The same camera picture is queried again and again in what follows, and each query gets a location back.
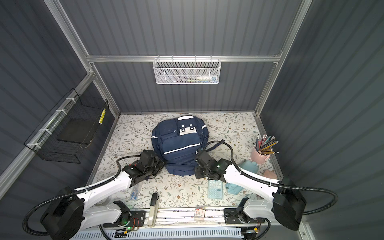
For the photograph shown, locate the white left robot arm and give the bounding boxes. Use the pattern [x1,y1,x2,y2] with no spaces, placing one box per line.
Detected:
[41,150,165,240]

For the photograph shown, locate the navy blue student backpack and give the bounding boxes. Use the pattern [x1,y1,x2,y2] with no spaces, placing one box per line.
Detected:
[151,115,232,180]

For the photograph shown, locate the black right cable conduit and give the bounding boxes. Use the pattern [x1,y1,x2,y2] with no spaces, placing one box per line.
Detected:
[203,140,339,216]

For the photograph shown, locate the small clear staples box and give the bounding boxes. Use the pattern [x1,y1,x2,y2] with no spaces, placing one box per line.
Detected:
[194,206,206,222]

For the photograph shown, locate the clear pen pouch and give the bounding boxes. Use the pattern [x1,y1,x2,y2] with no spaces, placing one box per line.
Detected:
[130,182,143,201]

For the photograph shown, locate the black and cream stapler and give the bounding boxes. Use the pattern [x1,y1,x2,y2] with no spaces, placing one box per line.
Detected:
[148,193,160,228]

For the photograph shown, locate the black left cable conduit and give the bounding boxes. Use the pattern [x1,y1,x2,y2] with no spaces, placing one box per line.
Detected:
[22,154,142,236]

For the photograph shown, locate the bundle of coloured pencils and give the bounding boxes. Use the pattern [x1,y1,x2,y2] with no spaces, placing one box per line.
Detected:
[254,135,279,156]

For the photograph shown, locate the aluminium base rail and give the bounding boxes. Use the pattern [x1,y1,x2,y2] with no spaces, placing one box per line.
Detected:
[103,205,265,232]

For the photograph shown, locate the black wire wall basket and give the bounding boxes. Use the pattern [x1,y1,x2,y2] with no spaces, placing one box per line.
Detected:
[25,91,109,164]

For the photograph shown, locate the pink pencil cup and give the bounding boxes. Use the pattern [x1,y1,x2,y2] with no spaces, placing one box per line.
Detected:
[250,148,270,165]

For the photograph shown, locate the black cable conduit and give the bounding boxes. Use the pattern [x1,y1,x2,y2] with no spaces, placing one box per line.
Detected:
[203,140,339,216]
[22,154,142,236]

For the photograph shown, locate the pink pencil case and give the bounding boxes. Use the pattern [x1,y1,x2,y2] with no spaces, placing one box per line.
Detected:
[263,170,278,180]

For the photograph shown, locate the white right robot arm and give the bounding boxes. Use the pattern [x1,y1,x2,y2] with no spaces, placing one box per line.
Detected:
[195,150,307,231]

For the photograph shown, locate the light blue calculator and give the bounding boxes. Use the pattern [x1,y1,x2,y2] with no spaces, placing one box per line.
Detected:
[208,180,224,200]

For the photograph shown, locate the white wire mesh basket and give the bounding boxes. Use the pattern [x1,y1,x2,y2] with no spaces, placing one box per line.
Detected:
[153,58,222,85]

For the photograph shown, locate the teal pencil case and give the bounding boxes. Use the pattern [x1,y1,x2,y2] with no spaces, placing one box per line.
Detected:
[240,160,259,174]

